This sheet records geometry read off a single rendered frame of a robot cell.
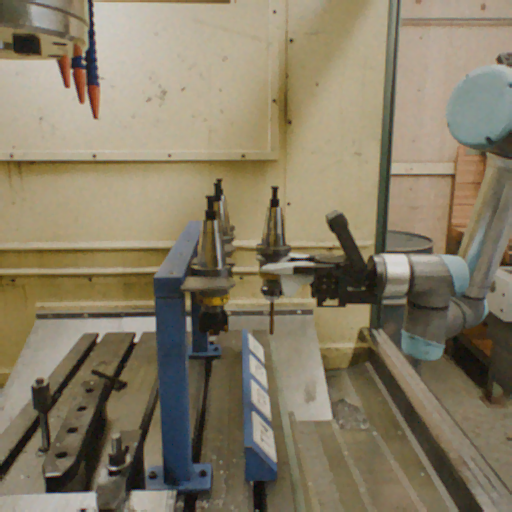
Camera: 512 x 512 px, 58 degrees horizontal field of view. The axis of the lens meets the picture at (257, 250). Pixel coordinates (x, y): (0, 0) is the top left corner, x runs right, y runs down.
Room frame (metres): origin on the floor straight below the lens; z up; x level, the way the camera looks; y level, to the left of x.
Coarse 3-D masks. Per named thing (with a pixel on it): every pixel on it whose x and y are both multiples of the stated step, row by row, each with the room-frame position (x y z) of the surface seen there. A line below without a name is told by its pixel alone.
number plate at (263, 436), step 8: (256, 416) 0.70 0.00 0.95; (256, 424) 0.67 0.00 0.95; (264, 424) 0.70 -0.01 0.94; (256, 432) 0.65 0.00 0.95; (264, 432) 0.68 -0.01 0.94; (272, 432) 0.70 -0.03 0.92; (256, 440) 0.63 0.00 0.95; (264, 440) 0.65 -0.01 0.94; (272, 440) 0.68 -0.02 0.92; (264, 448) 0.63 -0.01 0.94; (272, 448) 0.65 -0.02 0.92; (272, 456) 0.63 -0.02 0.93
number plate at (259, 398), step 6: (252, 384) 0.80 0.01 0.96; (252, 390) 0.78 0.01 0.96; (258, 390) 0.80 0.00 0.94; (252, 396) 0.75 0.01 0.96; (258, 396) 0.78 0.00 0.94; (264, 396) 0.80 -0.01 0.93; (252, 402) 0.74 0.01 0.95; (258, 402) 0.75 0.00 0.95; (264, 402) 0.78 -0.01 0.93; (264, 408) 0.75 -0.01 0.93; (264, 414) 0.74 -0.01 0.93; (270, 420) 0.74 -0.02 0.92
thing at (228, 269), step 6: (192, 264) 0.67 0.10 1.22; (228, 264) 0.67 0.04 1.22; (192, 270) 0.65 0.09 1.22; (198, 270) 0.64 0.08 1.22; (204, 270) 0.63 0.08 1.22; (210, 270) 0.63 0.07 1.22; (216, 270) 0.64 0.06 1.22; (222, 270) 0.64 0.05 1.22; (228, 270) 0.65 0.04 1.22; (228, 276) 0.66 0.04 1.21
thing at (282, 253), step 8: (256, 248) 0.78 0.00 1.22; (264, 248) 0.77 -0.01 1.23; (272, 248) 0.76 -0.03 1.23; (280, 248) 0.77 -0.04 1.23; (288, 248) 0.77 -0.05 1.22; (256, 256) 0.78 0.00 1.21; (264, 256) 0.77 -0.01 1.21; (272, 256) 0.77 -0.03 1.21; (280, 256) 0.77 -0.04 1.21; (288, 256) 0.79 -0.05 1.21
